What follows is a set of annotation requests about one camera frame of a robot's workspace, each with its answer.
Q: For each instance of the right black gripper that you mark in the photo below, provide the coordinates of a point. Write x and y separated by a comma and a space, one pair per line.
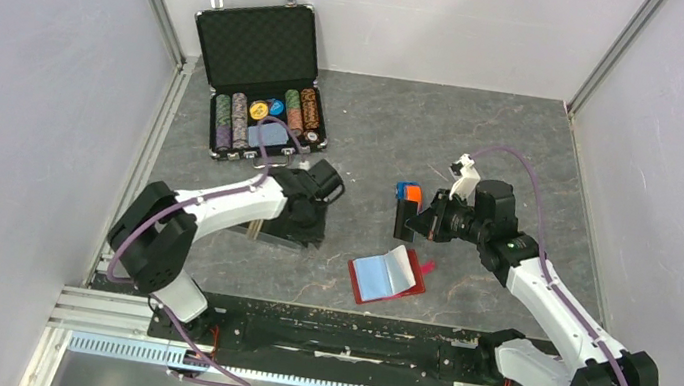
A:
431, 223

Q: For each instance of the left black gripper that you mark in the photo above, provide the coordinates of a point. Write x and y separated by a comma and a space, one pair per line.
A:
313, 234

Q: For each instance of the clear box with black cards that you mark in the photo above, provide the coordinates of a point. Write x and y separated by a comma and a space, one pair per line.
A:
273, 232

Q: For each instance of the red leather card holder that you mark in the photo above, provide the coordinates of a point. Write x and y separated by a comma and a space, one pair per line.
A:
396, 274

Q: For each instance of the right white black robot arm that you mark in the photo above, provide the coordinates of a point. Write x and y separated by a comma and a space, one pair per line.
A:
586, 354

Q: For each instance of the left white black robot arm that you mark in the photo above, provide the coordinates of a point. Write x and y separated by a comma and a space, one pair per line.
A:
152, 240

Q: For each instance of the blue card deck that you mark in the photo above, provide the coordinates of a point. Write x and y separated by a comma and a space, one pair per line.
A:
270, 133

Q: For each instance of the blue orange tape dispenser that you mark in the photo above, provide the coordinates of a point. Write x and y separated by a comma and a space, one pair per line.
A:
409, 191

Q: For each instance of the blue poker chip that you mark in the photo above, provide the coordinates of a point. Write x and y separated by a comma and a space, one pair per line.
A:
276, 107

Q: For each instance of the yellow poker chip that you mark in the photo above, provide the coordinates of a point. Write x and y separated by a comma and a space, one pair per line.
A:
259, 110

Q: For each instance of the black poker chip case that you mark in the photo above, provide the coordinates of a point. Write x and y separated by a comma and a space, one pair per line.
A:
261, 53

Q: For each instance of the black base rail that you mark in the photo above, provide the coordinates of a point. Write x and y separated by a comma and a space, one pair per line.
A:
338, 346

